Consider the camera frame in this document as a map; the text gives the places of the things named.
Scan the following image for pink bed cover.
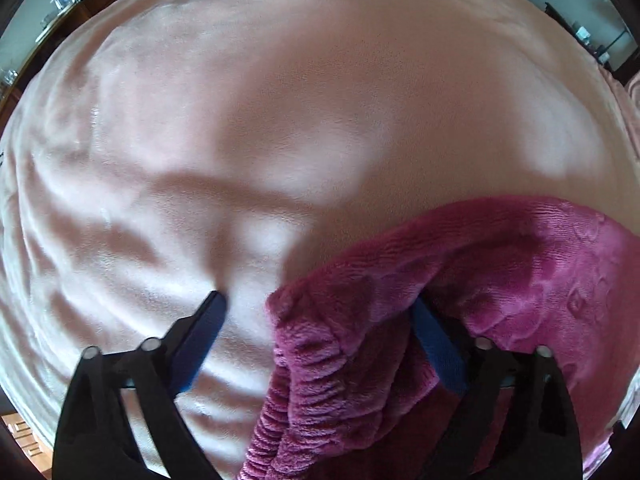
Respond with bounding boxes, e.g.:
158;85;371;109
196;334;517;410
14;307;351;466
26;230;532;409
1;0;639;479

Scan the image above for magenta fleece pants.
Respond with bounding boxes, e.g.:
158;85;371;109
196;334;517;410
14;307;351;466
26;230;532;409
240;197;639;479

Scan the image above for wooden sideboard with clutter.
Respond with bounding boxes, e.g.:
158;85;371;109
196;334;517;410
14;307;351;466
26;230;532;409
1;0;117;125

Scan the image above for dark bedside table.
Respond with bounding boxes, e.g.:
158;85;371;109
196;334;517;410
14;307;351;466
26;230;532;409
544;2;630;72

